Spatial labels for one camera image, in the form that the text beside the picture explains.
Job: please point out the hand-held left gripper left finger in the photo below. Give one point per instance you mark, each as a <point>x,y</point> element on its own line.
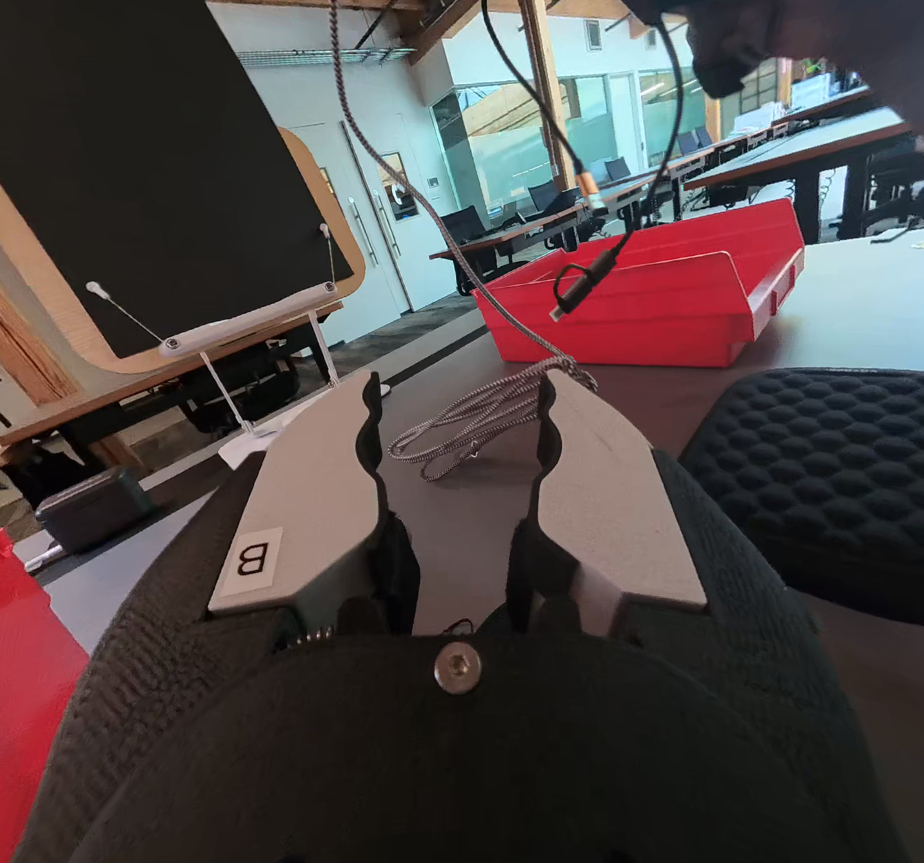
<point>303,509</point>

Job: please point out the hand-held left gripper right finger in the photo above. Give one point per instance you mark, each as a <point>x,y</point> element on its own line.
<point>621,509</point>

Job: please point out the red plastic bin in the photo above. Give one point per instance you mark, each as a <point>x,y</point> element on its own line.
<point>650,329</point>
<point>29,646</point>

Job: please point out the person's right hand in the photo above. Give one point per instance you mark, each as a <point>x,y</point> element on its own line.
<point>844,11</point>

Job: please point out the long grey desk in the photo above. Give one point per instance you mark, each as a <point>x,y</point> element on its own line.
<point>794,156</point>

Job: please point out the black office chair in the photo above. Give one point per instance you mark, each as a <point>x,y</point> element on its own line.
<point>465,222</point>
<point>552,198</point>
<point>617,169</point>

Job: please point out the white board stand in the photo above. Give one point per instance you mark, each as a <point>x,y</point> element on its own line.
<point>245,322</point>

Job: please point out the black honeycomb textured pouch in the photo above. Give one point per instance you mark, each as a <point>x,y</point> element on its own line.
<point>816,473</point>

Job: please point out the dark grey power adapter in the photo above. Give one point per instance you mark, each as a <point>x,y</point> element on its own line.
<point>94,509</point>

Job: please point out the white double door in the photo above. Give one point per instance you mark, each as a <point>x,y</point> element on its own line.
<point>393,264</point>

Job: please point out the wooden table with black legs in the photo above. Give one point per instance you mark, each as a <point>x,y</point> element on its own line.
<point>505,232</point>

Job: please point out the light wooden board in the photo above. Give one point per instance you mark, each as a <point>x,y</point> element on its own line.
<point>43,300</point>

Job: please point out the black board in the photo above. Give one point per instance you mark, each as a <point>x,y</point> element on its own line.
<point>144,156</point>

